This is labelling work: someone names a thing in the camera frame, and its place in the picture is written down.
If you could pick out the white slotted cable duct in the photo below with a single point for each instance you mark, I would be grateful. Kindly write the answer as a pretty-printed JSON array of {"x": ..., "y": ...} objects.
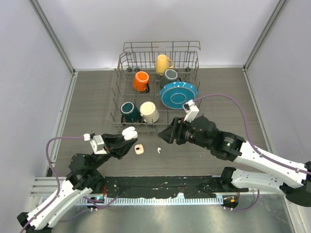
[{"x": 179, "y": 200}]

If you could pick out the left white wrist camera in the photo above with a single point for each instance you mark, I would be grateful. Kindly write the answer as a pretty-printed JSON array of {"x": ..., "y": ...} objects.
[{"x": 96, "y": 142}]

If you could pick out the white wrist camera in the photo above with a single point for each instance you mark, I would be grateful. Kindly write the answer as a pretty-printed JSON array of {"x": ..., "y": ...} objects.
[
  {"x": 96, "y": 142},
  {"x": 191, "y": 111}
]

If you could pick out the yellow mug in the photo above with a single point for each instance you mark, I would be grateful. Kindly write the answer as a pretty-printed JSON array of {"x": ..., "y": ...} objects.
[{"x": 163, "y": 63}]

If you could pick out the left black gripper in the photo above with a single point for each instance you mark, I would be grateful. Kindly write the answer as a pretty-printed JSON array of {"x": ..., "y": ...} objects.
[{"x": 115, "y": 145}]

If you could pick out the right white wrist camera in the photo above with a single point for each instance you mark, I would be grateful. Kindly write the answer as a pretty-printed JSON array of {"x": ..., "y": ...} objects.
[{"x": 191, "y": 111}]

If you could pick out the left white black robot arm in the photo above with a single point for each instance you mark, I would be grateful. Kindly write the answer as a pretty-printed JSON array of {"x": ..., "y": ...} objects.
[{"x": 83, "y": 179}]

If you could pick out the dark green mug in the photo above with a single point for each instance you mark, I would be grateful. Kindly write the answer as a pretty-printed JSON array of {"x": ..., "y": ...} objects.
[{"x": 130, "y": 113}]

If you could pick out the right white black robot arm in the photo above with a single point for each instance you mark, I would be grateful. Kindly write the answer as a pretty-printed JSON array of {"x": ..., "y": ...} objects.
[{"x": 276, "y": 174}]

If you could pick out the cream white mug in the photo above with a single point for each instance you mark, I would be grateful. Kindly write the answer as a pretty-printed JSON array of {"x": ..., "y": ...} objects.
[{"x": 149, "y": 112}]

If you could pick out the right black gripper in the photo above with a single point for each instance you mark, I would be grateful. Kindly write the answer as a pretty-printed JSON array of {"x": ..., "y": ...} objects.
[{"x": 175, "y": 132}]

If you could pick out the white charging case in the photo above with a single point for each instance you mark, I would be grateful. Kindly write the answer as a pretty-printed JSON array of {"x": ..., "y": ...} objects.
[{"x": 129, "y": 133}]

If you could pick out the grey mug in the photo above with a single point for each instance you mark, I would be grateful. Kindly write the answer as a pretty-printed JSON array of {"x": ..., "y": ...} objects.
[{"x": 169, "y": 76}]

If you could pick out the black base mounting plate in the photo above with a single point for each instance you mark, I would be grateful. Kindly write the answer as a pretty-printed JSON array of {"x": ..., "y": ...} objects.
[{"x": 164, "y": 187}]

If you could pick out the blue plate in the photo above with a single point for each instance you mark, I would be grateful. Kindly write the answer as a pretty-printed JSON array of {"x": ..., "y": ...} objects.
[{"x": 175, "y": 94}]

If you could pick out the grey wire dish rack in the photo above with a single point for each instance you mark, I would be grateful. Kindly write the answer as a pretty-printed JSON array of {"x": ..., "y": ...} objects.
[{"x": 141, "y": 56}]

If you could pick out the orange mug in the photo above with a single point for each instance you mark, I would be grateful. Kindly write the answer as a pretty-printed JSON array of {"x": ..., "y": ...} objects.
[{"x": 141, "y": 82}]

